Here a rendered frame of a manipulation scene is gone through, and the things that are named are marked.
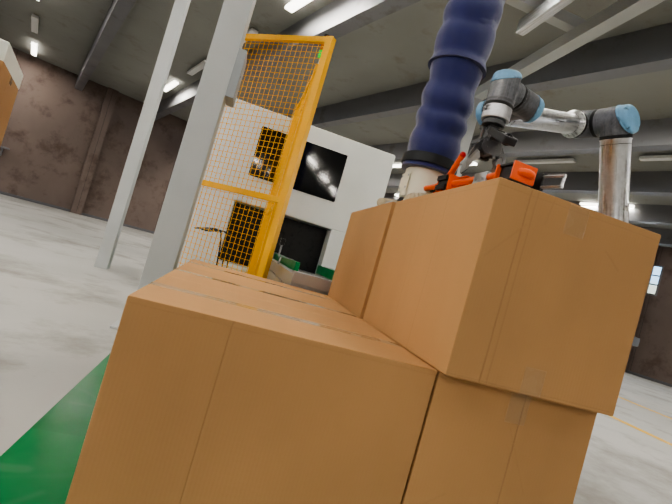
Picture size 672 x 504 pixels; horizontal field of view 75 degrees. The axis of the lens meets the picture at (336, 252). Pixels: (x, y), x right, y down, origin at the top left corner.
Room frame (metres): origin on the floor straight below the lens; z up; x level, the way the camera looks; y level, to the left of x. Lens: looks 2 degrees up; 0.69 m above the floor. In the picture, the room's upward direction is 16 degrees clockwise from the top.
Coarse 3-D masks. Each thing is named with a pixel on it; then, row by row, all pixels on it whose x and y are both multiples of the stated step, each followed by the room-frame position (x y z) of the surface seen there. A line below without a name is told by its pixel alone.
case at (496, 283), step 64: (448, 192) 1.06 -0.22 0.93; (512, 192) 0.86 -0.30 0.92; (384, 256) 1.40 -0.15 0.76; (448, 256) 0.97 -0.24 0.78; (512, 256) 0.86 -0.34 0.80; (576, 256) 0.89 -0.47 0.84; (640, 256) 0.92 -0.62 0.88; (384, 320) 1.24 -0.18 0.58; (448, 320) 0.89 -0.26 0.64; (512, 320) 0.87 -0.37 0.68; (576, 320) 0.90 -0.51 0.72; (512, 384) 0.88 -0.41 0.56; (576, 384) 0.91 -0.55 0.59
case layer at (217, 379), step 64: (128, 320) 0.75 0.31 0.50; (192, 320) 0.78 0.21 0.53; (256, 320) 0.86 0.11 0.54; (320, 320) 1.12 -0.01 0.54; (128, 384) 0.76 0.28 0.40; (192, 384) 0.78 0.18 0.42; (256, 384) 0.81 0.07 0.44; (320, 384) 0.83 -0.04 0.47; (384, 384) 0.86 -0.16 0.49; (448, 384) 0.89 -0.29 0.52; (128, 448) 0.77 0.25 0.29; (192, 448) 0.79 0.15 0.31; (256, 448) 0.82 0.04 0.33; (320, 448) 0.84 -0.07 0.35; (384, 448) 0.87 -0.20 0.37; (448, 448) 0.90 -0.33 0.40; (512, 448) 0.93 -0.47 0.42; (576, 448) 0.97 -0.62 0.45
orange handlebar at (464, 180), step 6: (522, 168) 1.17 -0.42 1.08; (492, 174) 1.28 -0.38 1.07; (522, 174) 1.17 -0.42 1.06; (528, 174) 1.16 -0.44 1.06; (534, 174) 1.17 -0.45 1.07; (456, 180) 1.48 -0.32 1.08; (462, 180) 1.44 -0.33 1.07; (468, 180) 1.40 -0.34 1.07; (426, 186) 1.69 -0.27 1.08; (432, 186) 1.64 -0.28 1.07
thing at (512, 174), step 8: (496, 168) 1.25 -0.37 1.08; (504, 168) 1.23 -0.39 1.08; (512, 168) 1.17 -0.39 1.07; (528, 168) 1.18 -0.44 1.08; (536, 168) 1.19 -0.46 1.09; (496, 176) 1.25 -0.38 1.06; (504, 176) 1.22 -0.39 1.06; (512, 176) 1.17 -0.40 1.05; (520, 176) 1.18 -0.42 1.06; (528, 184) 1.19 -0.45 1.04
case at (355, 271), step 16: (368, 208) 1.74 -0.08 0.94; (384, 208) 1.52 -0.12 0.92; (352, 224) 1.94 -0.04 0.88; (368, 224) 1.67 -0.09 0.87; (384, 224) 1.46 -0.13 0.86; (352, 240) 1.85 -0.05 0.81; (368, 240) 1.60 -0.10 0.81; (384, 240) 1.45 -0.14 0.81; (352, 256) 1.78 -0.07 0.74; (368, 256) 1.54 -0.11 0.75; (336, 272) 1.99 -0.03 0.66; (352, 272) 1.70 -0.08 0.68; (368, 272) 1.49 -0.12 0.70; (336, 288) 1.90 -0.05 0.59; (352, 288) 1.64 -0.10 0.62; (368, 288) 1.45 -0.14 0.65; (352, 304) 1.57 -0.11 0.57
